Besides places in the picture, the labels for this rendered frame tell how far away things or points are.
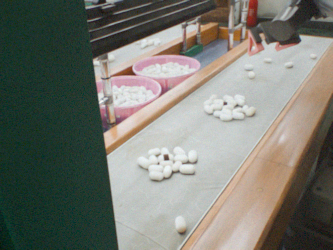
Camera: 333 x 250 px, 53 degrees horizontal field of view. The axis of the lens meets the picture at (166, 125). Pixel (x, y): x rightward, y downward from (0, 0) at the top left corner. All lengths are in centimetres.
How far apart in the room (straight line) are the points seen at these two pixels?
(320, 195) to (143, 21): 81
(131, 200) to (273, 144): 37
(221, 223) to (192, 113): 48
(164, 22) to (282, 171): 40
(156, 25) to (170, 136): 34
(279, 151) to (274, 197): 17
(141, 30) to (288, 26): 36
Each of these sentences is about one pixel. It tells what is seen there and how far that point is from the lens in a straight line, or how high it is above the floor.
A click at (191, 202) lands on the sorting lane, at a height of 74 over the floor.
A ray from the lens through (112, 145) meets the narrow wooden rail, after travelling 85.
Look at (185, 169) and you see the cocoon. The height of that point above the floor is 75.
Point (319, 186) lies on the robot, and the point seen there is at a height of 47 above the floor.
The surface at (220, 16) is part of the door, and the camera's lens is 572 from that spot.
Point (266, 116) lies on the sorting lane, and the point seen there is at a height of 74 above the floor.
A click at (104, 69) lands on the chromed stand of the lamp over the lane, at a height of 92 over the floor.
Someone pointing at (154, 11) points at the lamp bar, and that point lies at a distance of 70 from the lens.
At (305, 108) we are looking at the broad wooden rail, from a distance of 105.
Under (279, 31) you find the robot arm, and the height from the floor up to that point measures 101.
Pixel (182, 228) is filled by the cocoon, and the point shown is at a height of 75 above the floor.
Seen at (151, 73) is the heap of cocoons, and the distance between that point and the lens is 138.
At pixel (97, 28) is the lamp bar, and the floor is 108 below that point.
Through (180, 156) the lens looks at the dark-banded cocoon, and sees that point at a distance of 79.
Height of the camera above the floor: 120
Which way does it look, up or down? 29 degrees down
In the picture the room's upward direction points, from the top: 2 degrees counter-clockwise
